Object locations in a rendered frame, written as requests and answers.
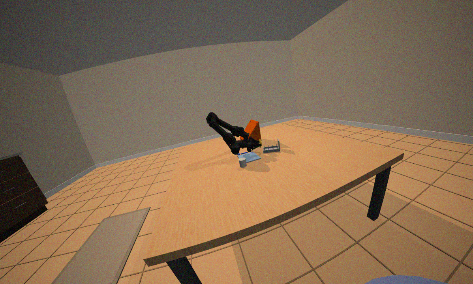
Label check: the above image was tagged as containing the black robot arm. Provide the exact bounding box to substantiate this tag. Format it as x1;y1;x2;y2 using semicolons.
206;112;249;155

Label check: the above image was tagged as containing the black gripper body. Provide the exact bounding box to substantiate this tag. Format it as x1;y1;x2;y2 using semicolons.
240;136;252;152

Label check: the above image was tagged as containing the grey cylinder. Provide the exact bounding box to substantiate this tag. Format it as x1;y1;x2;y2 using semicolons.
239;158;247;168

